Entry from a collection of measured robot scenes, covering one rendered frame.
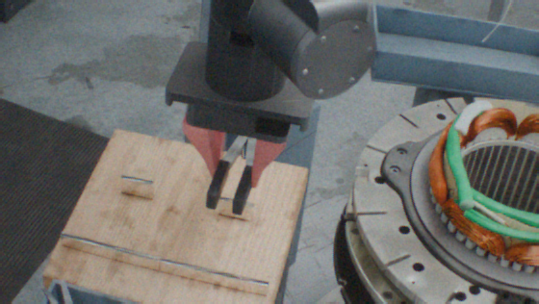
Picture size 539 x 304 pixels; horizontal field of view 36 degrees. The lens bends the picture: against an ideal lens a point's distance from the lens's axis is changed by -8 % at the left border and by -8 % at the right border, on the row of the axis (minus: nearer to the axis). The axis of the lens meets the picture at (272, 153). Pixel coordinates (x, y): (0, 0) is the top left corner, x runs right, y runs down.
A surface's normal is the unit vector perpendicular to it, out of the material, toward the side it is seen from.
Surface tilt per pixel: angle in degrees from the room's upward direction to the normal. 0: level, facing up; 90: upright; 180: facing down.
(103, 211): 0
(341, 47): 91
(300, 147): 90
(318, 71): 91
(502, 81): 90
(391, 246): 0
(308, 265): 0
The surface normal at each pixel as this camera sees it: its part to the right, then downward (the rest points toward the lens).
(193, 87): 0.09, -0.74
